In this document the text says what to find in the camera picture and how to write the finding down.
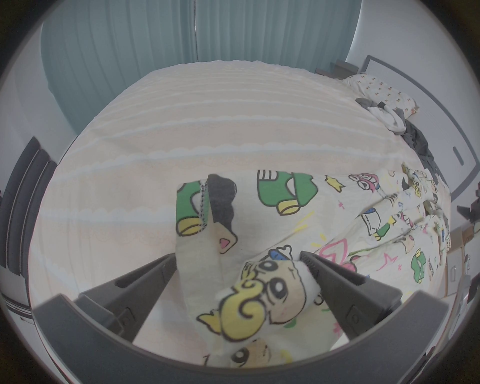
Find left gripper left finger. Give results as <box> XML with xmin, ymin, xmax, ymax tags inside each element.
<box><xmin>76</xmin><ymin>253</ymin><xmax>178</xmax><ymax>344</ymax></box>

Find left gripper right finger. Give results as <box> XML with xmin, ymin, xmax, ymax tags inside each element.
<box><xmin>299</xmin><ymin>250</ymin><xmax>403</xmax><ymax>343</ymax></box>

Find white printed pyjama top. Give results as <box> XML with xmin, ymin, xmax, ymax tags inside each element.
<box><xmin>175</xmin><ymin>169</ymin><xmax>452</xmax><ymax>370</ymax></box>

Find bed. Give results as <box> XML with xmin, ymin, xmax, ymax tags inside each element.
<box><xmin>28</xmin><ymin>54</ymin><xmax>480</xmax><ymax>370</ymax></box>

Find grey and white bedside table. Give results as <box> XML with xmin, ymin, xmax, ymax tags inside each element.
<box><xmin>315</xmin><ymin>59</ymin><xmax>359</xmax><ymax>80</ymax></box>
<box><xmin>446</xmin><ymin>229</ymin><xmax>474</xmax><ymax>297</ymax></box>

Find dark grey garment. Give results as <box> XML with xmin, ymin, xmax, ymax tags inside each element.
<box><xmin>416</xmin><ymin>142</ymin><xmax>441</xmax><ymax>175</ymax></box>

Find white garment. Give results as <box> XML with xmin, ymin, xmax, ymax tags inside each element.
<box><xmin>367</xmin><ymin>104</ymin><xmax>405</xmax><ymax>133</ymax></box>

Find white printed pillow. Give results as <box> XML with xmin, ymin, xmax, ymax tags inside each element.
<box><xmin>342</xmin><ymin>73</ymin><xmax>419</xmax><ymax>115</ymax></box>

